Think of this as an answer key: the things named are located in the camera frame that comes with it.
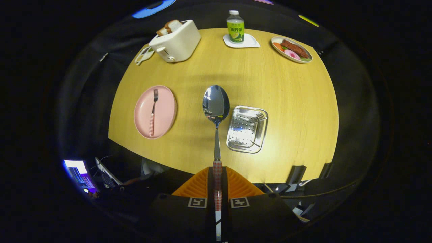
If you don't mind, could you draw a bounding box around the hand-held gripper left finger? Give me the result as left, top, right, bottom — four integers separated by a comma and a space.
148, 166, 216, 242

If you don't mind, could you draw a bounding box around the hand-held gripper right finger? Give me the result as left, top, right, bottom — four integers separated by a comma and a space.
221, 166, 301, 242

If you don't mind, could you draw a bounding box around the metal spoon with checkered handle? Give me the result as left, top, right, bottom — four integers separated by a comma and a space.
202, 85, 230, 242

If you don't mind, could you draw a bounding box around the metal fork with checkered handle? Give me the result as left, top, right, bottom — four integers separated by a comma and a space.
149, 89, 159, 137

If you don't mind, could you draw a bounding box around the perforated metal tray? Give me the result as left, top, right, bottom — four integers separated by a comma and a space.
226, 105, 269, 154

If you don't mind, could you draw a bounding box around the pink round plate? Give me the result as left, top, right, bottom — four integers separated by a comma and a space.
134, 85, 177, 139

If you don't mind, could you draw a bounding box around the open laptop with lit screen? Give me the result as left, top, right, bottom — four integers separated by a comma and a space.
63, 156, 124, 195

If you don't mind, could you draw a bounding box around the white plate of food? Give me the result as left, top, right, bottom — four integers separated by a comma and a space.
271, 36, 313, 64

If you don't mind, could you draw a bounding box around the white square coaster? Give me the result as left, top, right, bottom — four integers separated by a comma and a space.
223, 33, 261, 48

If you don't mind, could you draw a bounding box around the white toaster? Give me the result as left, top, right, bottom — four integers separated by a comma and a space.
148, 19, 202, 63

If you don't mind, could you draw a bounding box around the white divided condiment dish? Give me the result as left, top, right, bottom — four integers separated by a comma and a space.
134, 47, 156, 66

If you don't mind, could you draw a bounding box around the black backdrop cloth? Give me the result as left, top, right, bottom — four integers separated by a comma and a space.
57, 0, 382, 206

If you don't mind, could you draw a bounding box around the brown meat cutlet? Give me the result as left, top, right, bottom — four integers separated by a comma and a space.
281, 39, 309, 59

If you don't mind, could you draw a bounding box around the green label drink bottle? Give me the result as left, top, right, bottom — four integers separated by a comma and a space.
227, 10, 245, 44

